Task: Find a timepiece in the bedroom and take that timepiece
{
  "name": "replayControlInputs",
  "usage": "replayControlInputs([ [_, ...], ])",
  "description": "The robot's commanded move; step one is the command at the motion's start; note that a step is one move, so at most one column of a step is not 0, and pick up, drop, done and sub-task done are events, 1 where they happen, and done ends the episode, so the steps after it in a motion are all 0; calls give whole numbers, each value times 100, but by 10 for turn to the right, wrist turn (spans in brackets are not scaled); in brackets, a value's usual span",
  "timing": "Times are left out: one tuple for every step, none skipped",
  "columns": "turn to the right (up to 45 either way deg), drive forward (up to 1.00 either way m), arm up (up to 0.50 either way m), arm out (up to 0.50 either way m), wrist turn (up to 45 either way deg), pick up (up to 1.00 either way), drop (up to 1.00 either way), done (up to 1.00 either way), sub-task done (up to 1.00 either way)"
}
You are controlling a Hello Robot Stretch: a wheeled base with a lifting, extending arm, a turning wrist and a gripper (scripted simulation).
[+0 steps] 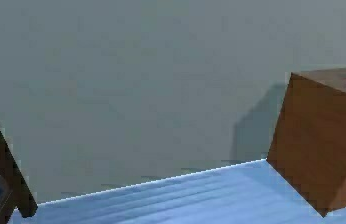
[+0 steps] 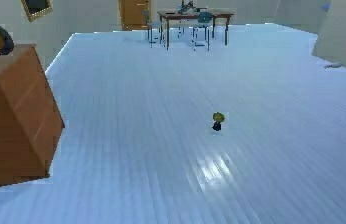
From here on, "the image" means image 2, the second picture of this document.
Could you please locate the small green and black figure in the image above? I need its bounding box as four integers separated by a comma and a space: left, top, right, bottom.
211, 111, 226, 132

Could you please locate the blue chair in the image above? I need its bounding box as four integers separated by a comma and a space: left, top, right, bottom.
142, 9, 166, 48

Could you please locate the teal chair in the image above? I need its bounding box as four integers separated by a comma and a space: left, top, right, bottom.
191, 11, 214, 52

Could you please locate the brown wooden table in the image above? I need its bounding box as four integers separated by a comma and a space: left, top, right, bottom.
157, 9, 235, 51

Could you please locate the grey objects cluster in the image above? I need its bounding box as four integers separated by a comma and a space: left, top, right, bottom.
177, 0, 201, 16

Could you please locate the brown wooden room door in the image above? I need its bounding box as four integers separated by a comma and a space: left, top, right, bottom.
118, 0, 153, 32

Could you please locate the brown wooden chest of drawers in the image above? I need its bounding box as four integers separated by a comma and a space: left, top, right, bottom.
0, 43, 65, 190

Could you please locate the small grey flat object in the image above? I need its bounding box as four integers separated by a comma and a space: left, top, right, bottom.
324, 61, 344, 70

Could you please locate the gold framed wall picture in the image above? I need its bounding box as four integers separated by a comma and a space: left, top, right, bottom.
20, 0, 54, 23

